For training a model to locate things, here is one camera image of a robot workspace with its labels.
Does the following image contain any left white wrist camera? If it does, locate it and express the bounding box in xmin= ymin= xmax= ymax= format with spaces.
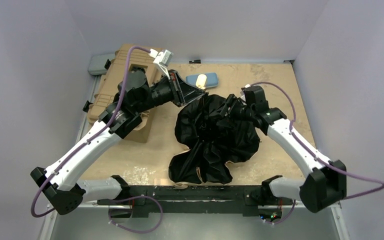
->
xmin=149 ymin=48 xmax=174 ymax=78

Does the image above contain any beige umbrella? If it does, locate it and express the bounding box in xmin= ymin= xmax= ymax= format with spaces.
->
xmin=168 ymin=93 xmax=261 ymax=185

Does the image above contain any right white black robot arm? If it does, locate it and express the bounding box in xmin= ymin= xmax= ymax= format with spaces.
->
xmin=220 ymin=85 xmax=347 ymax=213

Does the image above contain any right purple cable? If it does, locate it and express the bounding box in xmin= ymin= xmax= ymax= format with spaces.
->
xmin=249 ymin=81 xmax=384 ymax=226

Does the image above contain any grey metal corner box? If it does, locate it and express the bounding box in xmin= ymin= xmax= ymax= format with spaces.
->
xmin=88 ymin=53 xmax=116 ymax=76

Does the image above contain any tan plastic tool case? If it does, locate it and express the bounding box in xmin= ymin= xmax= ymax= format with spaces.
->
xmin=86 ymin=44 xmax=166 ymax=144

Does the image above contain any blue umbrella sleeve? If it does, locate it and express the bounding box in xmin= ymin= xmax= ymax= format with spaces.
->
xmin=185 ymin=72 xmax=219 ymax=89

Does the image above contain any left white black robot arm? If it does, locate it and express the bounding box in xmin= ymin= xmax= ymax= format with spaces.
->
xmin=30 ymin=70 xmax=206 ymax=215

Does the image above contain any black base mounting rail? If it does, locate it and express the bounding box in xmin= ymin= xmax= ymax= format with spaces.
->
xmin=97 ymin=185 xmax=280 ymax=218

